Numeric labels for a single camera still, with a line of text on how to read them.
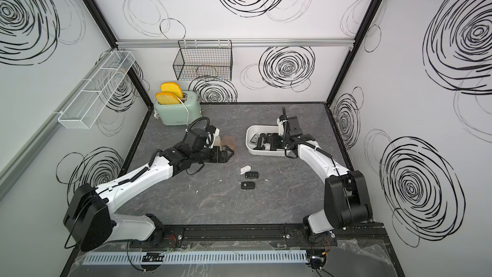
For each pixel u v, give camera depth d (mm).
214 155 707
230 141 980
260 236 753
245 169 914
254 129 1045
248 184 867
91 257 703
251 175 888
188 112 987
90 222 395
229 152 750
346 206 432
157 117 1092
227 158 723
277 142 788
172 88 991
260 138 998
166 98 955
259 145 986
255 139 1016
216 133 752
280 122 820
